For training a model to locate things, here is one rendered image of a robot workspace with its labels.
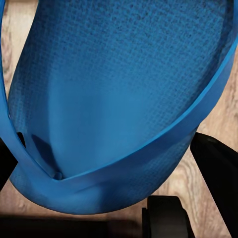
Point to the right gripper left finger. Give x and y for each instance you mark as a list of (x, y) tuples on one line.
[(7, 161)]

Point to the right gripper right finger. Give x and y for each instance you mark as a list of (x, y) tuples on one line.
[(218, 164)]

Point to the sandal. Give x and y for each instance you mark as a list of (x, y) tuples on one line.
[(109, 94)]

